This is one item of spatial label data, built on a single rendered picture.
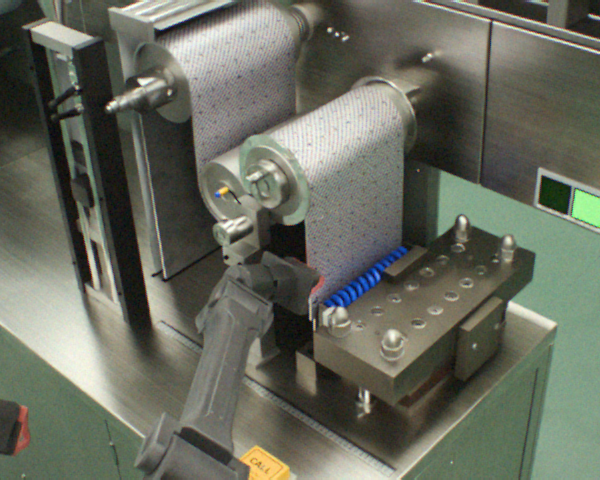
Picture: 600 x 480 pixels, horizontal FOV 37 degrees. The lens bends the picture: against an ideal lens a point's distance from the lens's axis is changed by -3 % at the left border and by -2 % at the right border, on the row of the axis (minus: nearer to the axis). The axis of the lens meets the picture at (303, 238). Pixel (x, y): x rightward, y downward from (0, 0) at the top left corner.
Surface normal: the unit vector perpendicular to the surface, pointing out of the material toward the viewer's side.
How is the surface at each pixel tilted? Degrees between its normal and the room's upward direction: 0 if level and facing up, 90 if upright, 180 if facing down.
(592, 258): 0
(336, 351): 90
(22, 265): 0
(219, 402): 40
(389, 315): 0
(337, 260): 90
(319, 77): 90
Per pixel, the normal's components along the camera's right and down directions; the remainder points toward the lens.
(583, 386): -0.04, -0.82
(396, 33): -0.68, 0.45
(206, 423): 0.58, -0.74
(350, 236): 0.74, 0.37
